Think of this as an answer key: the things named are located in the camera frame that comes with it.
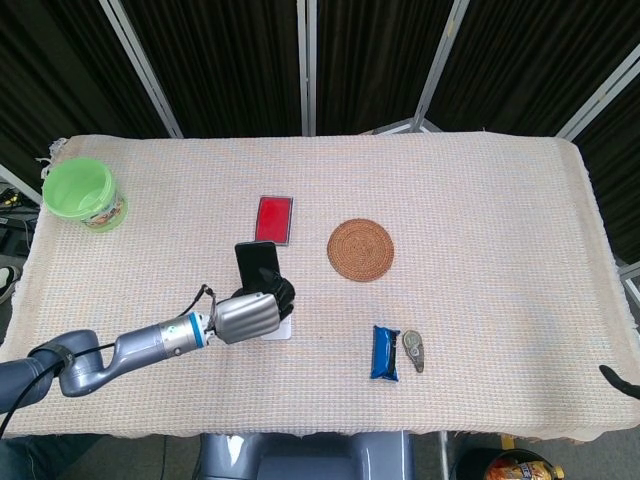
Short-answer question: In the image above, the blue snack packet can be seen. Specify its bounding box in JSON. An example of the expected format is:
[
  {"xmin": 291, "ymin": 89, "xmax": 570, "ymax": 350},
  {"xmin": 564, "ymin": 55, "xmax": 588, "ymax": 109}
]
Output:
[{"xmin": 369, "ymin": 325, "xmax": 403, "ymax": 384}]

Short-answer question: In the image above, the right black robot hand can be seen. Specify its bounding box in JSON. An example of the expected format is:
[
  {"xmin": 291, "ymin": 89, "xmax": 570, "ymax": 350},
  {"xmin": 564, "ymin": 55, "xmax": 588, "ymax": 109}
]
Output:
[{"xmin": 598, "ymin": 364, "xmax": 640, "ymax": 400}]

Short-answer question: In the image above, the grey correction tape dispenser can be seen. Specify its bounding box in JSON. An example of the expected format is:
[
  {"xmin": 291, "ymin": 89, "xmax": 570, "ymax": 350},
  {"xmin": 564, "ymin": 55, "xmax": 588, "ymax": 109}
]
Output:
[{"xmin": 402, "ymin": 328, "xmax": 427, "ymax": 375}]

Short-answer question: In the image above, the yellow black snack bag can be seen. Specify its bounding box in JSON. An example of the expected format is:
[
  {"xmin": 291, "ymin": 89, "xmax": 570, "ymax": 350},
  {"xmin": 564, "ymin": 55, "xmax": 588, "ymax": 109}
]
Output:
[{"xmin": 485, "ymin": 448, "xmax": 566, "ymax": 480}]

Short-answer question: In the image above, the green plastic bucket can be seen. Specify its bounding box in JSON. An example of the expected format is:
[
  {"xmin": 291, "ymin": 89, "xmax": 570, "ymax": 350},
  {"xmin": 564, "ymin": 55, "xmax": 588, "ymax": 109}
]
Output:
[{"xmin": 41, "ymin": 157, "xmax": 129, "ymax": 234}]

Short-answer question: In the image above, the red clear plastic box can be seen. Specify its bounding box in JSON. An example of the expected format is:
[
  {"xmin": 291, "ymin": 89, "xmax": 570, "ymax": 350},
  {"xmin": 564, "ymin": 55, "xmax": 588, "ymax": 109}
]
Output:
[{"xmin": 252, "ymin": 195, "xmax": 295, "ymax": 247}]

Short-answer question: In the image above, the round woven rattan coaster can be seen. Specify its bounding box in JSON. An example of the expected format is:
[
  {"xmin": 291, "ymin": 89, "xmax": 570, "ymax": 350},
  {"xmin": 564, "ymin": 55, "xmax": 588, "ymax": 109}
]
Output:
[{"xmin": 326, "ymin": 217, "xmax": 396, "ymax": 283}]

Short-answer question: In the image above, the black folding screen with frame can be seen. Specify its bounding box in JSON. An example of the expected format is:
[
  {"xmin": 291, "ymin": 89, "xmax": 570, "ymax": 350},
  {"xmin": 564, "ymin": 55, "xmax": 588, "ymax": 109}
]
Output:
[{"xmin": 0, "ymin": 0, "xmax": 640, "ymax": 266}]

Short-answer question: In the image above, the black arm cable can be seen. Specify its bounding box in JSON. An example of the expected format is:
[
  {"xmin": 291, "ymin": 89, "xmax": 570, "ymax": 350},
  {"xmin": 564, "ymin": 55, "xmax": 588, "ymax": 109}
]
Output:
[{"xmin": 0, "ymin": 283, "xmax": 217, "ymax": 436}]

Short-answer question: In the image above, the beige woven tablecloth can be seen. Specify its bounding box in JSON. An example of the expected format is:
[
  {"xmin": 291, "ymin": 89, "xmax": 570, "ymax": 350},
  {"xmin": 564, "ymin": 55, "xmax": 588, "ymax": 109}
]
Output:
[{"xmin": 0, "ymin": 130, "xmax": 635, "ymax": 444}]

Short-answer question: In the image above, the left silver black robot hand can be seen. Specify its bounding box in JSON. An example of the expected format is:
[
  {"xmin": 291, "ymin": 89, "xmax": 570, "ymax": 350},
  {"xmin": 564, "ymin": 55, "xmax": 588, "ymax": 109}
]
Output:
[{"xmin": 213, "ymin": 267, "xmax": 297, "ymax": 346}]

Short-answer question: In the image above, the white phone stand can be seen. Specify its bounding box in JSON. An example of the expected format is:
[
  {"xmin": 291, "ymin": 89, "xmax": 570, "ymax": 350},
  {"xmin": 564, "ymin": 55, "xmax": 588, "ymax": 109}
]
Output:
[{"xmin": 260, "ymin": 313, "xmax": 294, "ymax": 342}]

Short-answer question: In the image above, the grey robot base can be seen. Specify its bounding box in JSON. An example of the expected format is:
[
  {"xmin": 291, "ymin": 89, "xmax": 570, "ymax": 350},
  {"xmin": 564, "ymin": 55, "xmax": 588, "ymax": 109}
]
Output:
[{"xmin": 198, "ymin": 431, "xmax": 416, "ymax": 480}]

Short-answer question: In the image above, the black smartphone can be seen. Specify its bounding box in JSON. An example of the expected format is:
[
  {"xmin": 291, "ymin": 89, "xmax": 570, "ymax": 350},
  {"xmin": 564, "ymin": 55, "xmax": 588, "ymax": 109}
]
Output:
[{"xmin": 234, "ymin": 241, "xmax": 282, "ymax": 291}]

